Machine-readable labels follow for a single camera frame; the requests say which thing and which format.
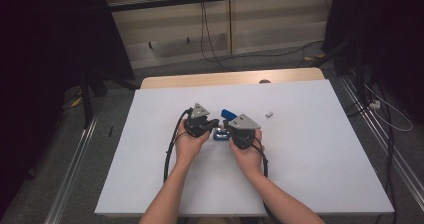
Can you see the white power plug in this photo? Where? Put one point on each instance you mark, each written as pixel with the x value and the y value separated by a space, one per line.
pixel 375 104

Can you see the small grey staple block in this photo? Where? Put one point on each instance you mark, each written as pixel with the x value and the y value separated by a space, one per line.
pixel 269 114

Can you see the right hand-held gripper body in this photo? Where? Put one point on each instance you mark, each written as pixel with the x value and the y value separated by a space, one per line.
pixel 243 130

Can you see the person's right hand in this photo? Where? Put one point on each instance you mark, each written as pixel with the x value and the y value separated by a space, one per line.
pixel 248 159

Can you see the blue stapler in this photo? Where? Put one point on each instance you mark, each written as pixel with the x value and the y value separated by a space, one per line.
pixel 228 113

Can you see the black metal stand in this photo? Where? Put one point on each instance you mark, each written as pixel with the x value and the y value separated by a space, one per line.
pixel 87 97

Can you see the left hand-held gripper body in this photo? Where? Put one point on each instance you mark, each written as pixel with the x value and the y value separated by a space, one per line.
pixel 197 124

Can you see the aluminium floor rail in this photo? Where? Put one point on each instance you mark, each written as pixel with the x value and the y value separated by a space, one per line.
pixel 71 170
pixel 380 140

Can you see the person's left hand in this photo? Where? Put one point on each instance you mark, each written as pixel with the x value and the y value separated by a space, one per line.
pixel 188 147

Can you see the dark curtain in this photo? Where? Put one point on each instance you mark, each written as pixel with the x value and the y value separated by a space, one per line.
pixel 40 50
pixel 383 34

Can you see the small black stick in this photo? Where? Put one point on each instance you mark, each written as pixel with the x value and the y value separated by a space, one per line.
pixel 110 131

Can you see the beige wooden cabinet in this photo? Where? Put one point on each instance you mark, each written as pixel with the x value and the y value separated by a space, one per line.
pixel 273 27

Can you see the dark round table grommet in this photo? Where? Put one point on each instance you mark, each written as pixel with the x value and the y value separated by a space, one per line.
pixel 265 81

